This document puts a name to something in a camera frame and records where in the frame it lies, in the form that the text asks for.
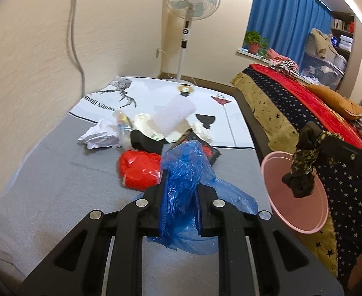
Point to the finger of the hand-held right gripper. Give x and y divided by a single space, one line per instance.
338 152

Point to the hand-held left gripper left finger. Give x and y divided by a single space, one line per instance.
163 212

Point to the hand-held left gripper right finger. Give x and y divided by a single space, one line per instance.
206 209

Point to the dark patterned cloth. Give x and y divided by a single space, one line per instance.
302 160

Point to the blue plastic bag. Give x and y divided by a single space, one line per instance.
184 172

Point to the red plastic bag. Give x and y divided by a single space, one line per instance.
137 166

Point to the black red packet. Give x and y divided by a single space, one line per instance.
213 153

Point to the pink trash bin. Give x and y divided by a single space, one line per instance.
279 191

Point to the beige tissue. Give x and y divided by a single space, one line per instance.
204 132

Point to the clear plastic wrapper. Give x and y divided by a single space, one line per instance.
123 123

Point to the orange pillow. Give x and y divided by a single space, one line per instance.
335 100

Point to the black cloth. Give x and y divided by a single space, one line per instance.
144 143

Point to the star print bedsheet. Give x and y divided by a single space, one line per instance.
276 111

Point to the clear storage box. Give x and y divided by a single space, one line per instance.
319 74

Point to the small grey storage box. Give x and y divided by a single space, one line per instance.
339 63

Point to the cream crumpled paper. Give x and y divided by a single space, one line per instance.
142 121

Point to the striped clothing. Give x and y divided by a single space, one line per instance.
285 67

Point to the crumpled white paper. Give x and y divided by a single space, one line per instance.
100 134

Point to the ironing board with printed cover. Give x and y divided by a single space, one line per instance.
60 191

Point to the beige jacket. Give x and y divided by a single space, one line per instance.
322 41

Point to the pink folded clothing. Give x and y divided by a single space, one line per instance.
278 57

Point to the bookshelf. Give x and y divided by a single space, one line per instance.
344 27

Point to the potted green plant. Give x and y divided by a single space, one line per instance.
255 47

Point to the white window sill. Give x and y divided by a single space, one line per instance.
245 52

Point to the blue curtain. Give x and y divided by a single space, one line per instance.
279 12

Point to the wall socket plug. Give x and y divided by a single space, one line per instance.
158 53

